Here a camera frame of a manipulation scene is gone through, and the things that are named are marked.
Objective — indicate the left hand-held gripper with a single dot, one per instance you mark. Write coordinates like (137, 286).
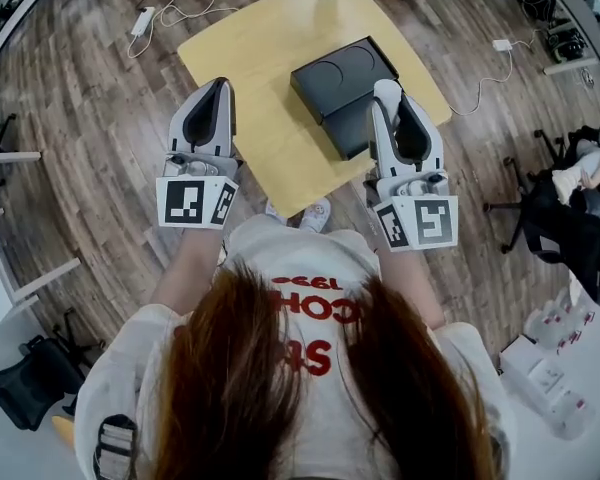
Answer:
(185, 203)

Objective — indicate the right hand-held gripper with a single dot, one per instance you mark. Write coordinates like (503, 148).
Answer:
(430, 218)

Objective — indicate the black box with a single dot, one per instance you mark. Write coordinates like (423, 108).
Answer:
(340, 75)

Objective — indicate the person's left forearm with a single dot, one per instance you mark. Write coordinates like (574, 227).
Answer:
(190, 268)

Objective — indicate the person's right forearm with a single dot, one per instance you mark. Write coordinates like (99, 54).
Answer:
(410, 288)

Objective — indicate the person's left shoe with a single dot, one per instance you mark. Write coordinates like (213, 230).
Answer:
(276, 211)

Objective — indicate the person's shoe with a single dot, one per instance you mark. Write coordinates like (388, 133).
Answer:
(276, 211)
(316, 214)

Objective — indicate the person's right shoe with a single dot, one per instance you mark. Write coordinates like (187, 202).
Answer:
(316, 214)

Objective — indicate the person's white printed shirt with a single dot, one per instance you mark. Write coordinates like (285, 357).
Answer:
(290, 248)

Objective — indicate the grey curved desk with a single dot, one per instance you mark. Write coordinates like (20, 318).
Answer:
(575, 3)

